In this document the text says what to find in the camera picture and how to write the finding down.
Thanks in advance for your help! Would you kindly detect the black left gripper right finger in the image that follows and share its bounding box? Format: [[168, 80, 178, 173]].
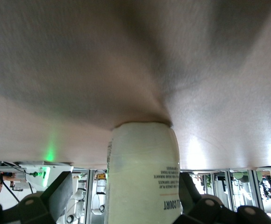
[[172, 172, 271, 224]]

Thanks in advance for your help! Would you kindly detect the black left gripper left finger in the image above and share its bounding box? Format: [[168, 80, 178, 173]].
[[0, 171, 73, 224]]

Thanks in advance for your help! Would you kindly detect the white blue tennis ball can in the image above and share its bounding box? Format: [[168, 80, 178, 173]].
[[105, 121, 183, 224]]

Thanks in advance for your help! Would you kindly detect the large table cover mat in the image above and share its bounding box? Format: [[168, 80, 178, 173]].
[[0, 0, 271, 172]]

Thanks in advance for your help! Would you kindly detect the thin black cable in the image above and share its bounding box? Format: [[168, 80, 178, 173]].
[[0, 163, 21, 203]]

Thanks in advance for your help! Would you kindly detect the aluminium frame workcell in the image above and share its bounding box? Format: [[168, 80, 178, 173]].
[[214, 168, 255, 212]]

